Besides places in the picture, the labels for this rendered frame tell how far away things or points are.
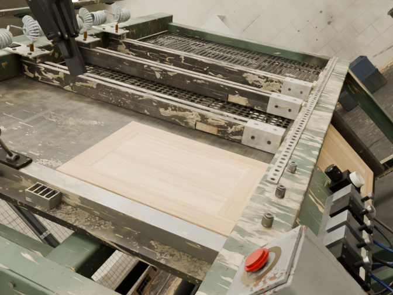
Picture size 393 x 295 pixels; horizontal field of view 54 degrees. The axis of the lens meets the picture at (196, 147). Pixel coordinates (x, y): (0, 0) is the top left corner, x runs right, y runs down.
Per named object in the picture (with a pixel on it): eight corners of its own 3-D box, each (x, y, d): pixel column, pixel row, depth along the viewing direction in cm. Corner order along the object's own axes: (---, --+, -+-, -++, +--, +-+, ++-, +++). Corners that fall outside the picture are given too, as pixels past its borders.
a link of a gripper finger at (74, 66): (72, 37, 73) (69, 37, 73) (85, 73, 75) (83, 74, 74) (59, 41, 74) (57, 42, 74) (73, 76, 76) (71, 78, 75)
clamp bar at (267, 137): (275, 157, 125) (293, 86, 113) (-2, 71, 160) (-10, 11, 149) (282, 145, 133) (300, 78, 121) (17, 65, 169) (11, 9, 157)
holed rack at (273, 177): (276, 185, 101) (277, 182, 101) (265, 181, 102) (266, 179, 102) (338, 58, 238) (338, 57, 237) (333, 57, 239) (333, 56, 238)
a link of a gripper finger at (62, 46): (63, 30, 72) (53, 31, 70) (73, 56, 74) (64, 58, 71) (57, 32, 73) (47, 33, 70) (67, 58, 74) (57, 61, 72)
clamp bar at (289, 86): (306, 102, 174) (321, 50, 162) (88, 46, 209) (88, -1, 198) (309, 96, 182) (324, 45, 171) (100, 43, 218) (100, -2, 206)
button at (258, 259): (271, 273, 48) (260, 260, 48) (248, 284, 50) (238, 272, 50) (279, 253, 51) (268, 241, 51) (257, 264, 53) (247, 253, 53)
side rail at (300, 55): (324, 76, 238) (329, 59, 232) (166, 39, 271) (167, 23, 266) (326, 74, 244) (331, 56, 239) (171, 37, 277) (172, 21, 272)
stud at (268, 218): (269, 230, 84) (272, 219, 83) (259, 226, 85) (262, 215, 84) (272, 224, 86) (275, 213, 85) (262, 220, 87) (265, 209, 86)
